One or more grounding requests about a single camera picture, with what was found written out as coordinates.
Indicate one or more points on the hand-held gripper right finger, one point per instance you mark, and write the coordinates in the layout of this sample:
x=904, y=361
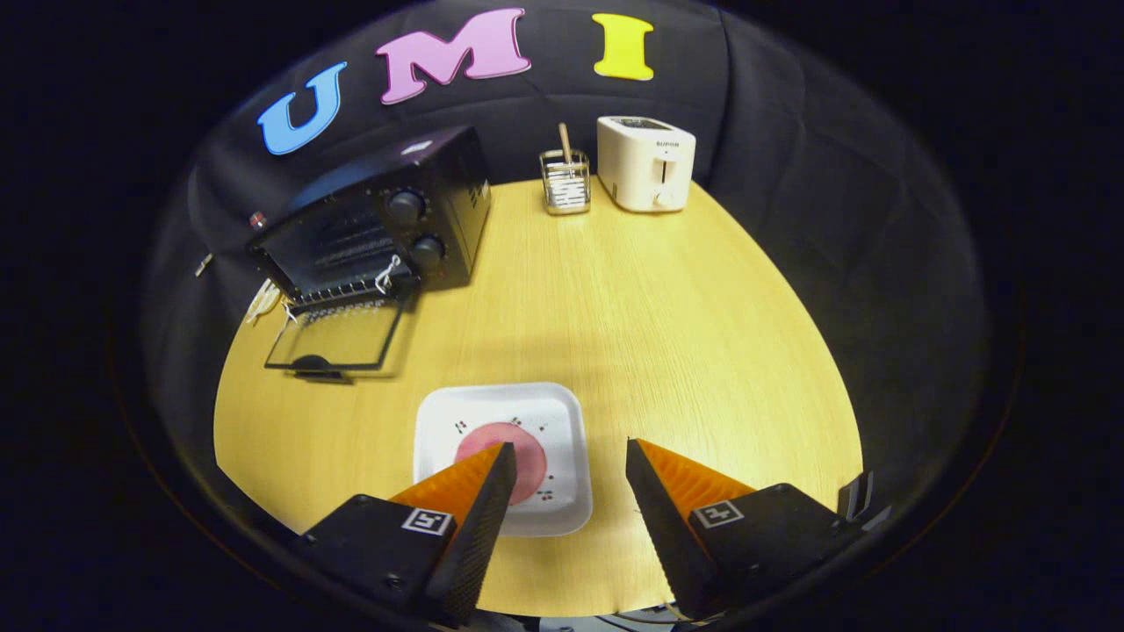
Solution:
x=663, y=527

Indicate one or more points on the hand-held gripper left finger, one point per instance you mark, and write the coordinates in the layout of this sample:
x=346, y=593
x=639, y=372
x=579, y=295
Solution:
x=479, y=535

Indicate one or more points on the white square plate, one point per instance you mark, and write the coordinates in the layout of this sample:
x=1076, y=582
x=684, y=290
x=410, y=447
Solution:
x=562, y=412

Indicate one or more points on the black toaster oven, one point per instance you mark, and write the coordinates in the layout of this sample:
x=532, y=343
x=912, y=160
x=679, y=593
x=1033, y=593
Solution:
x=452, y=197

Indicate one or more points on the white pop-up toaster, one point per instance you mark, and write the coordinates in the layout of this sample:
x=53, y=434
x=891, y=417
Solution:
x=645, y=167

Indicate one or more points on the white divided snack tray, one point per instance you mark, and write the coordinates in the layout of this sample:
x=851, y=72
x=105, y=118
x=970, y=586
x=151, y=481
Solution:
x=262, y=305

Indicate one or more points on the silver clip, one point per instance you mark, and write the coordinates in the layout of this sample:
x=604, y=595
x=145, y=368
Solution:
x=204, y=264

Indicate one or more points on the wooden stick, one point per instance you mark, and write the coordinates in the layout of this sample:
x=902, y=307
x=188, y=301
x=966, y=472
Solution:
x=565, y=142

